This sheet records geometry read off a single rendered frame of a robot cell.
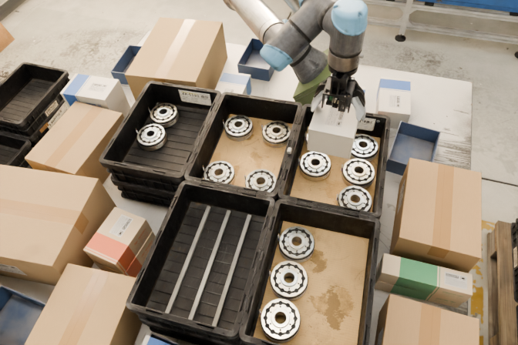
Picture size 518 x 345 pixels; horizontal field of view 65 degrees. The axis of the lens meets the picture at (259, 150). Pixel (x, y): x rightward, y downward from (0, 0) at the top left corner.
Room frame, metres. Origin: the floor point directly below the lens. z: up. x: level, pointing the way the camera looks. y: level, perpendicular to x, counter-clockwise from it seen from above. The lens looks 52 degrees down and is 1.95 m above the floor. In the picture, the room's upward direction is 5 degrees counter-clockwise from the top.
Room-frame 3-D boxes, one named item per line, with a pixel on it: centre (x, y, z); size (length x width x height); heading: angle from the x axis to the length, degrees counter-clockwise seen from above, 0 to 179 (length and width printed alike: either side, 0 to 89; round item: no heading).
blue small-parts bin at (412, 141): (0.90, -0.57, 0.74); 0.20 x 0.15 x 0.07; 151
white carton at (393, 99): (1.14, -0.56, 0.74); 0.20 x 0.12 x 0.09; 163
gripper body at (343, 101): (0.75, -0.22, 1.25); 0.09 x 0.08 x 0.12; 157
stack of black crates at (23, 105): (1.61, 1.18, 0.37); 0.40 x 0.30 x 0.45; 157
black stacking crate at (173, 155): (0.97, 0.32, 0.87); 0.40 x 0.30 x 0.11; 161
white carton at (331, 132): (0.77, -0.23, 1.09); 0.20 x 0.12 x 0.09; 157
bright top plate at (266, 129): (0.95, -0.07, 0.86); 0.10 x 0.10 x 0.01
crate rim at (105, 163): (0.97, 0.32, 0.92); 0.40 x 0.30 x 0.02; 161
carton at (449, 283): (0.40, -0.43, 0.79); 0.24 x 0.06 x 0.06; 69
